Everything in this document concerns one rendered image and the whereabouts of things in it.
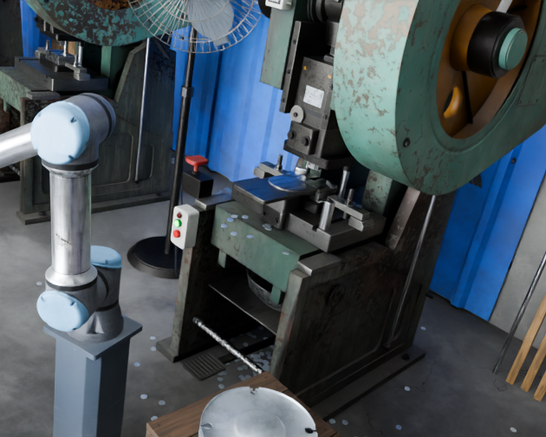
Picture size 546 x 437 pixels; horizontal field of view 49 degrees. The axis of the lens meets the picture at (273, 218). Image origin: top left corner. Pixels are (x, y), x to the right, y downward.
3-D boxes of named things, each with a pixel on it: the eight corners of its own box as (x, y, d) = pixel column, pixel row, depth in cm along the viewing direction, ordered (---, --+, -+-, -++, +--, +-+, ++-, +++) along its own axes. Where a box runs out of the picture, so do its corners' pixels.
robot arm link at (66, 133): (109, 310, 153) (113, 98, 131) (81, 343, 139) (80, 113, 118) (65, 300, 154) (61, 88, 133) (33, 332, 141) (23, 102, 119)
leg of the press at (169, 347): (173, 364, 224) (204, 133, 187) (155, 348, 230) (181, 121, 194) (329, 297, 288) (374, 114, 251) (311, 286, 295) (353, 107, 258)
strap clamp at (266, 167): (284, 191, 208) (290, 163, 204) (251, 173, 218) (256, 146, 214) (296, 188, 212) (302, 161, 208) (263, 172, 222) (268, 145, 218)
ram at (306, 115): (311, 159, 184) (331, 62, 172) (276, 144, 193) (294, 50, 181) (346, 153, 196) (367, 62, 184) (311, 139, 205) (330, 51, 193)
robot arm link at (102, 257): (126, 289, 164) (131, 245, 159) (105, 315, 152) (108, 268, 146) (86, 278, 165) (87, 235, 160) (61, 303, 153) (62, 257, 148)
